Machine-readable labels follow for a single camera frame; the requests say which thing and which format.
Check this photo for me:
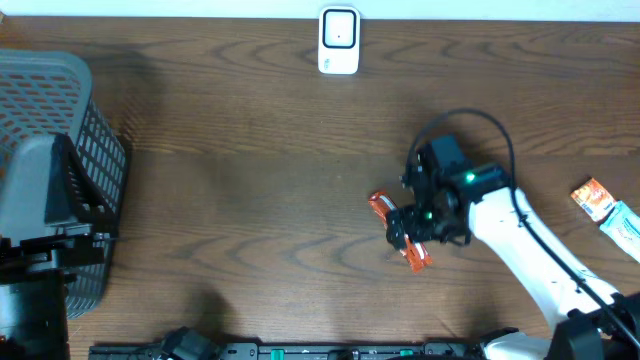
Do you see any red chocolate bar wrapper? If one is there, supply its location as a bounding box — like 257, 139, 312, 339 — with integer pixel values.
368, 191, 433, 273

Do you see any small orange box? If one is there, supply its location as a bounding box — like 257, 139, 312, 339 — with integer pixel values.
570, 178, 617, 222

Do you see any teal wet wipes pack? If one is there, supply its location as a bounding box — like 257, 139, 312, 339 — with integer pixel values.
599, 201, 640, 262

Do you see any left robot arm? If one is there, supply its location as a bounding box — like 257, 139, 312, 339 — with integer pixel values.
1, 134, 116, 359

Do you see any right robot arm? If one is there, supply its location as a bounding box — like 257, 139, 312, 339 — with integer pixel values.
369, 136, 639, 359

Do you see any white barcode scanner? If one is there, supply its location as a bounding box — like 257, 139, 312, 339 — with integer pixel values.
317, 6, 361, 75

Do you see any grey plastic mesh basket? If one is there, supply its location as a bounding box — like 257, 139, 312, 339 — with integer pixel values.
1, 49, 129, 318

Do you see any black mounting rail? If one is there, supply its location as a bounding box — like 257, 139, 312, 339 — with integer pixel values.
88, 327, 516, 360

